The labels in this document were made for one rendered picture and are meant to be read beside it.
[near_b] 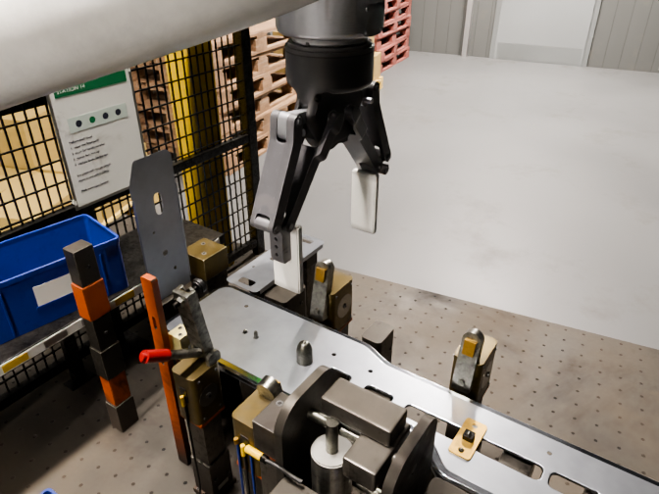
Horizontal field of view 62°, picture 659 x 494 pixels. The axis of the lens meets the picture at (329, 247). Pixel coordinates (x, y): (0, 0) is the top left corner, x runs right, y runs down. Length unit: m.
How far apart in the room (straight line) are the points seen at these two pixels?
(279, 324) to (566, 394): 0.78
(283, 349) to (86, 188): 0.64
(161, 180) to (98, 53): 0.93
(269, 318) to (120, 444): 0.47
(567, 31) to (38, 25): 8.51
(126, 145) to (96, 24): 1.22
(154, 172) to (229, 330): 0.37
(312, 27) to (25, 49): 0.21
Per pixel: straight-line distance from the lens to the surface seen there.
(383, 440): 0.76
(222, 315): 1.24
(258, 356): 1.12
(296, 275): 0.50
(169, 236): 1.27
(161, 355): 0.96
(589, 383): 1.64
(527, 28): 8.75
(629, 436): 1.54
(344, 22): 0.44
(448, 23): 9.00
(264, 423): 0.84
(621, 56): 8.80
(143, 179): 1.18
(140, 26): 0.28
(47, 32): 0.30
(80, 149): 1.43
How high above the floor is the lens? 1.75
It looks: 31 degrees down
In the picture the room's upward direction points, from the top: straight up
